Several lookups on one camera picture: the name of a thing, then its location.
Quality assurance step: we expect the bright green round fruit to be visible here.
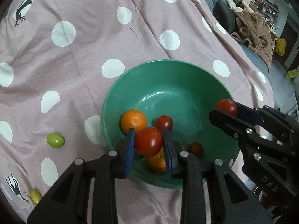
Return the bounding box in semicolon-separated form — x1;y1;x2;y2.
47;133;64;148

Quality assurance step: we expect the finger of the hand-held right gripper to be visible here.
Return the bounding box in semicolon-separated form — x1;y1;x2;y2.
234;101;299;143
208;109;260;143

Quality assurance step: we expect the pink polka dot blanket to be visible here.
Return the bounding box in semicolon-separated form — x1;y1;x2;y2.
0;0;274;224

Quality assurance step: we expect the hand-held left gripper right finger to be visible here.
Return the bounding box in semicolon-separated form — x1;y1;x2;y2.
161;128;274;224

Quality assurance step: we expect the green plastic bowl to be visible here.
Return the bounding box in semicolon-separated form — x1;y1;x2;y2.
101;59;241;189

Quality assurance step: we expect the red cherry tomato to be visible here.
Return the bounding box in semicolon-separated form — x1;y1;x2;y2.
188;142;204;158
215;99;238;116
134;127;164;157
156;115;174;131

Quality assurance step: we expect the yellow bag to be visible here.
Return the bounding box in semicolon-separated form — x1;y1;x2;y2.
276;38;286;56

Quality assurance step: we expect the background display shelf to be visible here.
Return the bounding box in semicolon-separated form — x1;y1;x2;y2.
221;0;279;28

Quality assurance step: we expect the yellow-green round fruit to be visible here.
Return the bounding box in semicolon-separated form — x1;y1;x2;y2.
30;189;43;204

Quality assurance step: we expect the orange mandarin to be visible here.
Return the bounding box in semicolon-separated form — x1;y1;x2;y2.
120;109;148;134
146;146;168;174

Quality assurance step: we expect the dark grey cushion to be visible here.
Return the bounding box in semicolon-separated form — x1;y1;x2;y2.
213;0;236;35

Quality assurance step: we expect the brown fleece cloth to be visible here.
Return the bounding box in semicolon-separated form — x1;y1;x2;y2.
231;0;274;67

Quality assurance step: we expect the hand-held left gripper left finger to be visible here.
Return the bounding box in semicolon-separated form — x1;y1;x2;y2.
27;128;136;224

